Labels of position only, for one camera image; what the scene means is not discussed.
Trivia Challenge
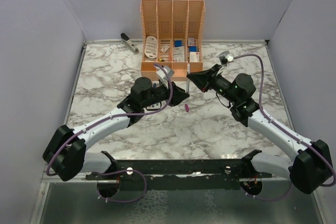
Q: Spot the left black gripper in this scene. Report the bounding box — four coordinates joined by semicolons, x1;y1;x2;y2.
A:
142;79;190;109

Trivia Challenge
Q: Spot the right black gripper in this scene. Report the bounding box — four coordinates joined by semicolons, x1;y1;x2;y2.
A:
187;64;239;104

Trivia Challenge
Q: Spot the purple-end white marker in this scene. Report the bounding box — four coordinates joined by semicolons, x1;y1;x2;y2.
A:
186;63;190;93

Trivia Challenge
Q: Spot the red-end white marker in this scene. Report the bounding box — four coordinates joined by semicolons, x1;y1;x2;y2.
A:
146;104;160;111

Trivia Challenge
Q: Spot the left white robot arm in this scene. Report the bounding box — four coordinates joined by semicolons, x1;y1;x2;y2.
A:
43;77;190;182

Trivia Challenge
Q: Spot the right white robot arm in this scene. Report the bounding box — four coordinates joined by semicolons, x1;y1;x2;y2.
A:
187;64;335;194

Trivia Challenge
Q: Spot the white printed box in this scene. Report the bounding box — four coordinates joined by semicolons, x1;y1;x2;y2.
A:
190;52;200;62

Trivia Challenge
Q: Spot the blue eraser box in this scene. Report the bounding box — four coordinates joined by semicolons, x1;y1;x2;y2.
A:
189;46;198;52

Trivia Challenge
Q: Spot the white paper package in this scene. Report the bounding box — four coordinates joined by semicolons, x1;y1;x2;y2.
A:
172;46;186;62

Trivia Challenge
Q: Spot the white red staples box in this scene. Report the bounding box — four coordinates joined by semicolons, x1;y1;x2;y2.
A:
187;37;196;47

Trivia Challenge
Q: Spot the blue stamp box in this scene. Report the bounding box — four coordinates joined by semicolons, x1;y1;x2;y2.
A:
174;40;183;47

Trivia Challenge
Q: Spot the small white red box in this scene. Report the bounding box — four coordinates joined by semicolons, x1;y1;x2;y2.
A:
160;45;170;53

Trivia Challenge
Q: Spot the white oval label card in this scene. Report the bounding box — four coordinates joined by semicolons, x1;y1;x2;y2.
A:
144;36;158;59

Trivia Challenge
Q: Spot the orange plastic desk organizer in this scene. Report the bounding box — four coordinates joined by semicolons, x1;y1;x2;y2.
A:
140;0;205;81

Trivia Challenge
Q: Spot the black grey stapler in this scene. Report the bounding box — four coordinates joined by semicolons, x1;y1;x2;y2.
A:
120;33;139;54

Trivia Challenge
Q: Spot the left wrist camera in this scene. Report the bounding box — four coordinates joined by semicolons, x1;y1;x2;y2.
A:
155;65;174;87

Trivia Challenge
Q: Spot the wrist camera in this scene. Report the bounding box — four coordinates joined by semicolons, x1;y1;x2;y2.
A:
155;65;174;87
218;51;234;67

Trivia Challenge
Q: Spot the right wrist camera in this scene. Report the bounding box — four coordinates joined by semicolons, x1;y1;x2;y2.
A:
218;51;234;67

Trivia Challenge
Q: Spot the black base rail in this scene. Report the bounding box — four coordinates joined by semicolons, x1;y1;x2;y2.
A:
86;151;271;191

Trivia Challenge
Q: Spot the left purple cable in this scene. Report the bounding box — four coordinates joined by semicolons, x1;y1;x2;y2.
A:
46;62;174;204

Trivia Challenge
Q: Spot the purple cable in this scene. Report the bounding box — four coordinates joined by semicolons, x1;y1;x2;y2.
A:
232;54;336;202
46;62;174;204

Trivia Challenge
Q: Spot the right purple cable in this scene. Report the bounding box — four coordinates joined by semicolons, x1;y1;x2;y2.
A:
232;54;336;202

